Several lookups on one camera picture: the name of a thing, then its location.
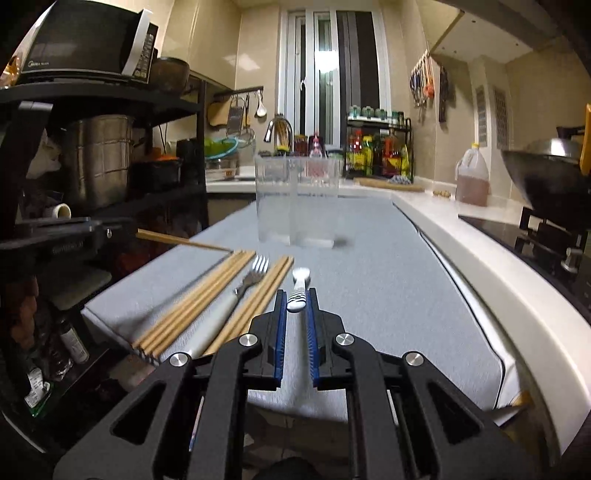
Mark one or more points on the green colander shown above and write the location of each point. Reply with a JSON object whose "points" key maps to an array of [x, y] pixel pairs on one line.
{"points": [[220, 146]]}

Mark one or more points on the roll of tape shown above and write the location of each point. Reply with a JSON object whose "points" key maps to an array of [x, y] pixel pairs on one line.
{"points": [[59, 211]]}

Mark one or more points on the brown bowl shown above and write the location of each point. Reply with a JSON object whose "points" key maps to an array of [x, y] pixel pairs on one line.
{"points": [[171, 74]]}

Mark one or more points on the plastic cooking oil jug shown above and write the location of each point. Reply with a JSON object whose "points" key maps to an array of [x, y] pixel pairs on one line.
{"points": [[472, 180]]}

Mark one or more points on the clear plastic utensil container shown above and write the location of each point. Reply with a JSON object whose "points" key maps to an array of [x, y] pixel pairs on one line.
{"points": [[295, 203]]}

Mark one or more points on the hanging kitchen tools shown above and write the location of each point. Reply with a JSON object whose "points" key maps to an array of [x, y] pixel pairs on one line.
{"points": [[422, 83]]}

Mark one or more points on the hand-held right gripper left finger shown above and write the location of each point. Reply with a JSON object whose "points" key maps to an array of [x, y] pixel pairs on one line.
{"points": [[280, 341]]}

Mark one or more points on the large steel stockpot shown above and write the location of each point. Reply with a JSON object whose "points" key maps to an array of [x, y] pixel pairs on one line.
{"points": [[94, 157]]}

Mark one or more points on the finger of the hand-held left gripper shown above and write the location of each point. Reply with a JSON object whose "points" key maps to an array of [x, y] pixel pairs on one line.
{"points": [[113, 233]]}

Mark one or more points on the wooden rolling pin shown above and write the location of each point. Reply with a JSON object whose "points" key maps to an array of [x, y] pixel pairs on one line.
{"points": [[392, 184]]}

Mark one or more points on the black metal shelf rack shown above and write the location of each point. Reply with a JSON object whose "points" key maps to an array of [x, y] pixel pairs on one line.
{"points": [[92, 99]]}

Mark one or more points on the dark metal wok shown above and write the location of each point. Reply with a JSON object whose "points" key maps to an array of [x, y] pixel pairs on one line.
{"points": [[545, 175]]}

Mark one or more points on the range hood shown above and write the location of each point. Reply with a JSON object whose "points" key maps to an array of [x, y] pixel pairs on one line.
{"points": [[489, 32]]}

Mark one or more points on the chrome kitchen faucet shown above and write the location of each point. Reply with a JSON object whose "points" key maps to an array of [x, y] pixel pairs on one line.
{"points": [[278, 127]]}

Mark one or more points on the hanging metal grater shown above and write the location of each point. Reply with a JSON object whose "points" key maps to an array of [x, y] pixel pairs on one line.
{"points": [[235, 113]]}

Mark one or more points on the black gas stove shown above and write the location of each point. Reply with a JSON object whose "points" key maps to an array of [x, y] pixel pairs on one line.
{"points": [[521, 235]]}

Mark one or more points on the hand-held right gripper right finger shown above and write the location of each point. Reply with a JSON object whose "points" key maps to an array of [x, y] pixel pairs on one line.
{"points": [[314, 341]]}

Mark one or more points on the wall vent grille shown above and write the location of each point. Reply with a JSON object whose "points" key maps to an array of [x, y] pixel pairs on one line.
{"points": [[500, 115]]}

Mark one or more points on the black microwave oven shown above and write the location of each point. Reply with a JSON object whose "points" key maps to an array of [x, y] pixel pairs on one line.
{"points": [[87, 39]]}

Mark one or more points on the pink pouch bottle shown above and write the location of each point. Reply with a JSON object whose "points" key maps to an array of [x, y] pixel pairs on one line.
{"points": [[316, 145]]}

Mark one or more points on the dark sauce bottle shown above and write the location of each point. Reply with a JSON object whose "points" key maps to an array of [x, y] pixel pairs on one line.
{"points": [[75, 344]]}

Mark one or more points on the wooden chopstick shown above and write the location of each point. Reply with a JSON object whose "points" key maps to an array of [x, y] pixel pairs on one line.
{"points": [[194, 304], [210, 306], [264, 302], [256, 300], [184, 241], [202, 305], [184, 304]]}

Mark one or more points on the blue-grey woven mat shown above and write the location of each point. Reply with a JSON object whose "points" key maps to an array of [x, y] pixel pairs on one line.
{"points": [[383, 295]]}

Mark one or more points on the hanging wooden cutting board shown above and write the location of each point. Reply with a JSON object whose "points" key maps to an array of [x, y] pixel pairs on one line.
{"points": [[217, 114]]}

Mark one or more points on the white-framed window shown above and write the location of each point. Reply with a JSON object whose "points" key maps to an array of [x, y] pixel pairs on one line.
{"points": [[337, 69]]}

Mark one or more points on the black spice rack with bottles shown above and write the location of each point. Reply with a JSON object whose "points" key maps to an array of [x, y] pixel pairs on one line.
{"points": [[378, 150]]}

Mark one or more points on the hanging white ladle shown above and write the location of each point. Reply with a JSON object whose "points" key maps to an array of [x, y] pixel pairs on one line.
{"points": [[261, 107]]}

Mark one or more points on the black cooking pot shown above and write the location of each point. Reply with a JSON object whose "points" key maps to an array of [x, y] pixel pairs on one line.
{"points": [[154, 174]]}

